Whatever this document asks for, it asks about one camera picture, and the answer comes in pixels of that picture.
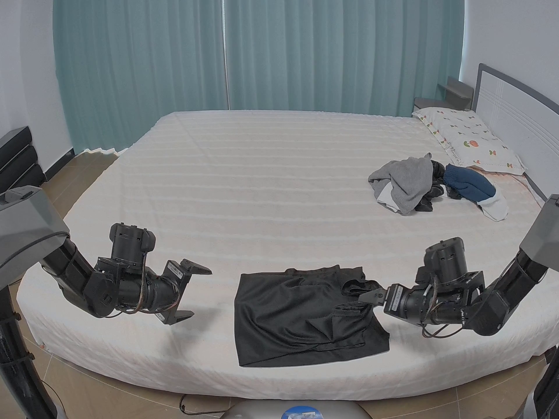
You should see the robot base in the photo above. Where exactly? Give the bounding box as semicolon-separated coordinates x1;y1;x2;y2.
220;401;372;419

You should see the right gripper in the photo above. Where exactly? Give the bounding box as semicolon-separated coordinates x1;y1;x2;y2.
383;283;438;324

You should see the black chest of drawers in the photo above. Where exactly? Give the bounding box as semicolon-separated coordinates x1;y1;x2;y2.
0;126;48;192

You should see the blue-green curtain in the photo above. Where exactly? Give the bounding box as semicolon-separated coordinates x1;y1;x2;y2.
224;0;465;117
52;0;230;154

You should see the white printed pillow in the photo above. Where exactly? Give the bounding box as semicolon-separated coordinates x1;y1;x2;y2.
413;106;527;176

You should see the bed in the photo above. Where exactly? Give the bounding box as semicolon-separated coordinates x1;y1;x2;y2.
15;63;559;400

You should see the grey bedside table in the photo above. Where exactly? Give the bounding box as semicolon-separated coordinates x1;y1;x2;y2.
413;76;475;112

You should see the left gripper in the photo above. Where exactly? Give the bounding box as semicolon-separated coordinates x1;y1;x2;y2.
141;259;213;326

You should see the black T-shirt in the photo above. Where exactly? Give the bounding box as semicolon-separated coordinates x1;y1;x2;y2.
233;265;390;367

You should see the pile of clothes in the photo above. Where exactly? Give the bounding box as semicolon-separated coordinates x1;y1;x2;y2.
368;153;446;216

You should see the dark blue garment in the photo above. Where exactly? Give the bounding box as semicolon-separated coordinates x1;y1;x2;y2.
443;164;510;222

